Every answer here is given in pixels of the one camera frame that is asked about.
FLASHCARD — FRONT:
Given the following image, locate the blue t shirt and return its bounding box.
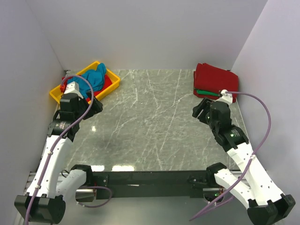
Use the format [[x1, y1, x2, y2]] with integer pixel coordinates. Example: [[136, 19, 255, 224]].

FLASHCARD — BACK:
[[67, 63, 106, 99]]

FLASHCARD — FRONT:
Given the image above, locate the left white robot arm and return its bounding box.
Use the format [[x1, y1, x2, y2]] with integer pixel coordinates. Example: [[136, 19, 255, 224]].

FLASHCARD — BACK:
[[14, 92, 103, 225]]

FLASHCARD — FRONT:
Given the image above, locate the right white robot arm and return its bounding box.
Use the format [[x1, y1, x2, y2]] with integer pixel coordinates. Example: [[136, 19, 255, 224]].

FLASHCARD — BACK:
[[192, 98, 296, 225]]

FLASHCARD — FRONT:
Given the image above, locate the folded green shirt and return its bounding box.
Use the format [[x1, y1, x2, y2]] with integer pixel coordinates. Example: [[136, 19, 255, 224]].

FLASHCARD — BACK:
[[195, 89, 219, 97]]

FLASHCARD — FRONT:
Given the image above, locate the yellow plastic tray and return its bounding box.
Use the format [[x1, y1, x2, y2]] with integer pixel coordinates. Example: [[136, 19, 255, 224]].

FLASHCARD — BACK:
[[49, 61, 120, 103]]

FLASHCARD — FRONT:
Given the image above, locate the red t shirt in tray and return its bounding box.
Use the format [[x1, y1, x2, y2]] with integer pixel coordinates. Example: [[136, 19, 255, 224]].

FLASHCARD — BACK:
[[60, 72, 113, 102]]

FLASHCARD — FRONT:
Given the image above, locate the folded dark red shirt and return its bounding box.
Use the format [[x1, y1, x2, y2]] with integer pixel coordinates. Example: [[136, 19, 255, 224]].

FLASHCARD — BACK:
[[193, 63, 239, 92]]

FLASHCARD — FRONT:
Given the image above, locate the black base beam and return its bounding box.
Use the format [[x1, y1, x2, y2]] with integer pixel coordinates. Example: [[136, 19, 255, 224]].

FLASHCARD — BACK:
[[79, 170, 222, 200]]

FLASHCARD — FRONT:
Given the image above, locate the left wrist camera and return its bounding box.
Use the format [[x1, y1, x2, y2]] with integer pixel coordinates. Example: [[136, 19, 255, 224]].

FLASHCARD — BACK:
[[60, 82, 83, 98]]

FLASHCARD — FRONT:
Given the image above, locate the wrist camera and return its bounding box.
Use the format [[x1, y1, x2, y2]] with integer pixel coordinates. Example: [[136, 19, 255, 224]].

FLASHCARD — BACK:
[[60, 82, 83, 98], [216, 90, 235, 105]]

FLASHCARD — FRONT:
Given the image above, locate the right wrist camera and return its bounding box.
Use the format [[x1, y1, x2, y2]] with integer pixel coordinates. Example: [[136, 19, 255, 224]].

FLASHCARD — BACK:
[[216, 90, 235, 105]]

